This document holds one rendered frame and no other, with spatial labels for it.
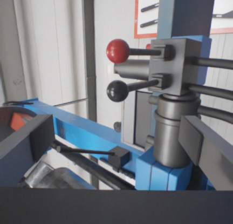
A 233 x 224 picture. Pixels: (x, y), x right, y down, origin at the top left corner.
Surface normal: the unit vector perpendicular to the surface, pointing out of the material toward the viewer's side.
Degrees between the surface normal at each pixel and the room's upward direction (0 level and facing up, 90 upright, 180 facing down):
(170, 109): 94
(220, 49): 90
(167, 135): 94
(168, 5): 90
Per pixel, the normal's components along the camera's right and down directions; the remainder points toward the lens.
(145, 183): -0.65, 0.22
